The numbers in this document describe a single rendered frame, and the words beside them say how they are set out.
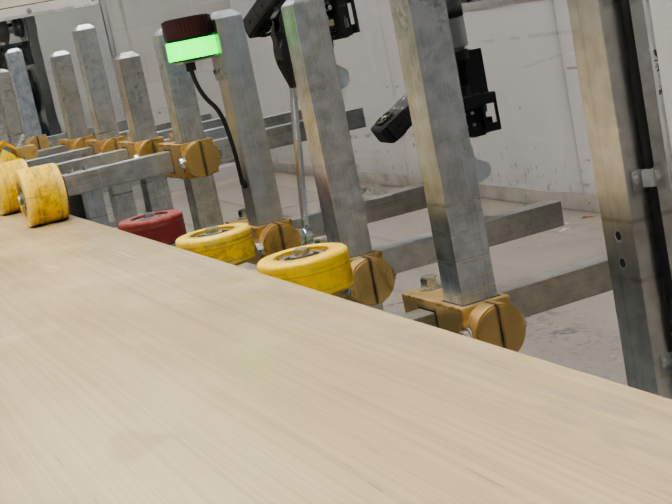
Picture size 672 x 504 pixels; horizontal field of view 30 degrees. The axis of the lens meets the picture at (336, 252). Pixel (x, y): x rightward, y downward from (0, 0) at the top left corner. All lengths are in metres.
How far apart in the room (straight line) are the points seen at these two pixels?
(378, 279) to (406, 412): 0.68
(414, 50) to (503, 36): 5.32
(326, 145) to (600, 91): 0.50
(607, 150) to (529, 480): 0.38
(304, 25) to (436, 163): 0.28
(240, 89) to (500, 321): 0.57
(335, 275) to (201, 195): 0.74
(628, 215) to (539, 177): 5.49
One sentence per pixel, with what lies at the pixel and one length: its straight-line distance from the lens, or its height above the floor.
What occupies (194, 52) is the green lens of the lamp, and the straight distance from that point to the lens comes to 1.50.
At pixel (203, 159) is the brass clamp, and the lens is 1.75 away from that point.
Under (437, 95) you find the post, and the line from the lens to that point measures 1.07.
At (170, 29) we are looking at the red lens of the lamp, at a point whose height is 1.12.
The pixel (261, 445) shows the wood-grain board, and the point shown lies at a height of 0.90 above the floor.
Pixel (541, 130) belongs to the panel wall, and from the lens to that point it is 6.23.
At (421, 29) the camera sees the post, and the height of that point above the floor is 1.07.
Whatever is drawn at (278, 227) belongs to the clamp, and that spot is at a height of 0.87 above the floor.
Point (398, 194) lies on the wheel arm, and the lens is 1.66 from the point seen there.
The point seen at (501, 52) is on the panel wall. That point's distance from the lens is 6.43.
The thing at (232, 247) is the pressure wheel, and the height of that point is 0.89.
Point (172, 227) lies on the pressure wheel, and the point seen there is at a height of 0.89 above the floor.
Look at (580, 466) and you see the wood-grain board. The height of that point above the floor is 0.90.
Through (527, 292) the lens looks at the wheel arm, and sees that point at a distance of 1.17.
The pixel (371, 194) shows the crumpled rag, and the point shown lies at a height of 0.87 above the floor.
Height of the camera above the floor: 1.10
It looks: 10 degrees down
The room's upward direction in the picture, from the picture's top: 11 degrees counter-clockwise
